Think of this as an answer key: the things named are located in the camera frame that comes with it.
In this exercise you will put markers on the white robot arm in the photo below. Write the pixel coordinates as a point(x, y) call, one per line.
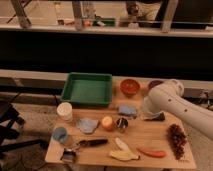
point(167, 97)

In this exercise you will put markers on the green plastic tray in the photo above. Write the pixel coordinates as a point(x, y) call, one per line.
point(88, 89)

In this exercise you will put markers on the red bowl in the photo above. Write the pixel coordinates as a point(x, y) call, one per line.
point(129, 87)

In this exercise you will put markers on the blue sponge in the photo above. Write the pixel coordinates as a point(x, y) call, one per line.
point(127, 110)

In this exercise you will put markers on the orange apple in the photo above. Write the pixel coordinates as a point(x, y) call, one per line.
point(107, 123)

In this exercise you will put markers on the small metal cup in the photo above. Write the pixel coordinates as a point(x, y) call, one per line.
point(122, 124)

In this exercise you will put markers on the blue grey cloth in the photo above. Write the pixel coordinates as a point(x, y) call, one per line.
point(87, 125)

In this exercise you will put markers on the purple bowl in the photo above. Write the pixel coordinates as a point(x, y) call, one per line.
point(154, 83)

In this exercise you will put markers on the white cup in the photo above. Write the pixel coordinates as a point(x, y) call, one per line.
point(64, 110)

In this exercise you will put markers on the white spoon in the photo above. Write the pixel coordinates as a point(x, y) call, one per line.
point(122, 145)

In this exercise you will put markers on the black rectangular block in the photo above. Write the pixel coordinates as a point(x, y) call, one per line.
point(161, 117)

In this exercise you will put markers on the blue cup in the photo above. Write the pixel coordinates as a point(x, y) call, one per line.
point(60, 135)

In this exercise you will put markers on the yellow banana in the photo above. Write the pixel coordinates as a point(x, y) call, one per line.
point(123, 155)

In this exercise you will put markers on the person in background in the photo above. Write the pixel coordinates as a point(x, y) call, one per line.
point(142, 12)

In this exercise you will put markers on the small metal scoop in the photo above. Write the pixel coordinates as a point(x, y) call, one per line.
point(68, 156)

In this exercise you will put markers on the red chili pepper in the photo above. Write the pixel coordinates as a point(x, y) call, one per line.
point(151, 153)

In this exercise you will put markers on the bunch of dark grapes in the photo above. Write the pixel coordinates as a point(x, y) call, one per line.
point(177, 140)

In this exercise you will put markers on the black office chair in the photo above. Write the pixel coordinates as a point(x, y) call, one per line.
point(8, 117)

